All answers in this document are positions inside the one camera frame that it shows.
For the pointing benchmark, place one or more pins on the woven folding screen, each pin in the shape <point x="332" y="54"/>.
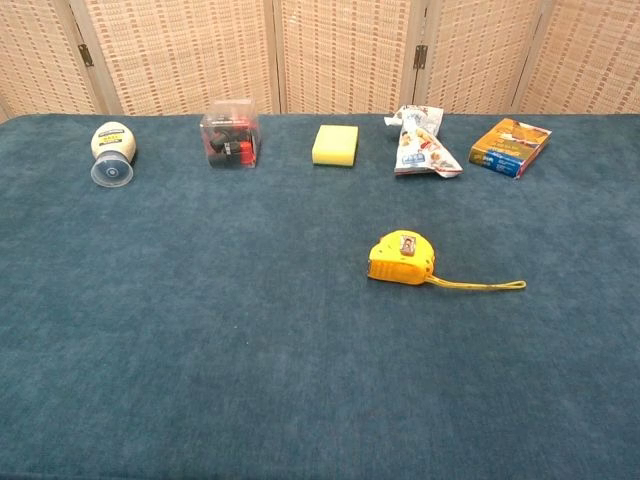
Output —
<point x="320" y="55"/>

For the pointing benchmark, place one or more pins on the white snack bag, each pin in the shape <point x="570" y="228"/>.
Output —
<point x="423" y="144"/>

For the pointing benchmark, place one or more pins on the blue table cloth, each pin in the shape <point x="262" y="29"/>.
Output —
<point x="250" y="320"/>

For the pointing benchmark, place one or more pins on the mayonnaise squeeze bottle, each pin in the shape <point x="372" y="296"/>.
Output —
<point x="113" y="147"/>

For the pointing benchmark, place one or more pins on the orange and blue carton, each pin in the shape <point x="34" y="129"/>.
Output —
<point x="509" y="147"/>

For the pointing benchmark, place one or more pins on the yellow tape measure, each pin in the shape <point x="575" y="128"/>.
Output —
<point x="400" y="265"/>

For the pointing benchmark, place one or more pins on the yellow sponge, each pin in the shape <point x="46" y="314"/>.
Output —
<point x="334" y="144"/>

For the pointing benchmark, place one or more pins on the clear box of binder clips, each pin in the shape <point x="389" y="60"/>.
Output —
<point x="231" y="136"/>

